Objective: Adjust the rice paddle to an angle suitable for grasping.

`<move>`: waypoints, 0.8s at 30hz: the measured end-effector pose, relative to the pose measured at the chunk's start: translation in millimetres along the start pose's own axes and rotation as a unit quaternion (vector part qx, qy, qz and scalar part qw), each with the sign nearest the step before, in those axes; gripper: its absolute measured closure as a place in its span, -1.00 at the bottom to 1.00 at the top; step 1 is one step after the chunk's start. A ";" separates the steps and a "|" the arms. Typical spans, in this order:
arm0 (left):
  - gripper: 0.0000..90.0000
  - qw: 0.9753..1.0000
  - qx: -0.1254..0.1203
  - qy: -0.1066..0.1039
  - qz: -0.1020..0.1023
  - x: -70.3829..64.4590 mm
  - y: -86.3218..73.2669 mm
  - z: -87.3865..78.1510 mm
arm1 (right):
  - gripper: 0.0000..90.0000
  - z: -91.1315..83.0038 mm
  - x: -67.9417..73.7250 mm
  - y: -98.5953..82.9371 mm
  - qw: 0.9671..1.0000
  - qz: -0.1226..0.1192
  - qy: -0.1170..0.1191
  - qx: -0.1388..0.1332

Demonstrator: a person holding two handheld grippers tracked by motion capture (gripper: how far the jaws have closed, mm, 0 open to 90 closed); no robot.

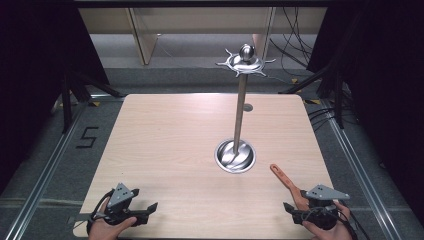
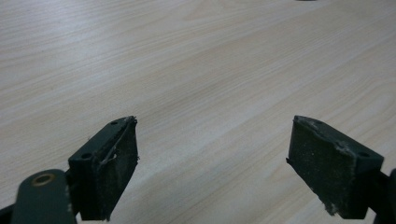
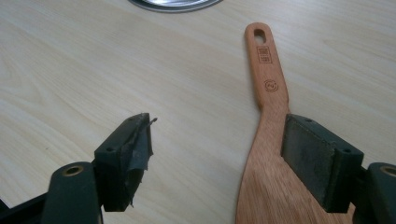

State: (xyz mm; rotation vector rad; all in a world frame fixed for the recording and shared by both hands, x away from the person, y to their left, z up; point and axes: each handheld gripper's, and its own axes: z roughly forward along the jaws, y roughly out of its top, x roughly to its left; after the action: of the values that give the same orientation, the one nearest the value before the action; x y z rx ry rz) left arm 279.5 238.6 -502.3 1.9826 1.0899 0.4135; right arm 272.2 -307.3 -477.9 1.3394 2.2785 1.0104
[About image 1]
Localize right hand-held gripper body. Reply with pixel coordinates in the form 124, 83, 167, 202
292, 184, 351, 231

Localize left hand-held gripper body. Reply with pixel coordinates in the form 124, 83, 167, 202
103, 182, 150, 226

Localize orange spatula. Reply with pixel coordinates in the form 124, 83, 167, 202
269, 163, 310, 212

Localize person's left hand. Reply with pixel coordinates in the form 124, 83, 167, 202
88, 198, 138, 240

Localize person's right hand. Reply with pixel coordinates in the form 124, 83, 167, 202
301, 199, 353, 240

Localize black tripod stand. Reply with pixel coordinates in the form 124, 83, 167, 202
279, 58, 349, 130
59, 68, 126, 135

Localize metal utensil rack stand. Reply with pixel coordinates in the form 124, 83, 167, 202
214, 43, 277, 175

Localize dark curtain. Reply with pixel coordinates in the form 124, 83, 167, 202
0, 0, 111, 196
305, 0, 424, 219

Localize light wooden cabinet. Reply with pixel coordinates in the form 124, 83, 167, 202
78, 7, 328, 67

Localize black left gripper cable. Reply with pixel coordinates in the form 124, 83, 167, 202
86, 188, 116, 235

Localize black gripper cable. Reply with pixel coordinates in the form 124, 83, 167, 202
86, 188, 116, 235
339, 199, 368, 240

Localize aluminium floor rail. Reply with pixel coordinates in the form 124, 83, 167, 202
4, 94, 126, 240
301, 98, 403, 240

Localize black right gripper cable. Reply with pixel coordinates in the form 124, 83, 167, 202
339, 199, 368, 240

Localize black floor cables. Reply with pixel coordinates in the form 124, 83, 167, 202
307, 105, 338, 133

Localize bundle of black hanging cables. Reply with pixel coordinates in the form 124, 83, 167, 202
269, 6, 318, 69

